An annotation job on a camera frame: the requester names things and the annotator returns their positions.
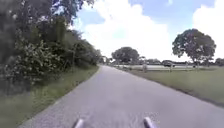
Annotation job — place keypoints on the wide dark tree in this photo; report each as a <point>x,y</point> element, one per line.
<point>125,54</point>

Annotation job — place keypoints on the grey asphalt path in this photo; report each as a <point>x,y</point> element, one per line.
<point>116,96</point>

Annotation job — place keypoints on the pale fence with posts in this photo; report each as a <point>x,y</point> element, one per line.
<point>156,66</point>

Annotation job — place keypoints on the distant line of trees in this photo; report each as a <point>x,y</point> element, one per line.
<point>160,61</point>

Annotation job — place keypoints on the robot's own part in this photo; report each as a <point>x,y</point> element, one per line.
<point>149,122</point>
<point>79,123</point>

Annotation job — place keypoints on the grass field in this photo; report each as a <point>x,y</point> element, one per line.
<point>186,80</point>

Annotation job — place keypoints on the row of trees and bushes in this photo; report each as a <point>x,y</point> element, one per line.
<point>36,50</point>

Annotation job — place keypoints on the grass verge strip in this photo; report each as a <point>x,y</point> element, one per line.
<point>40,96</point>

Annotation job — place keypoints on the large round tree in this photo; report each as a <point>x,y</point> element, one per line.
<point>194,43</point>

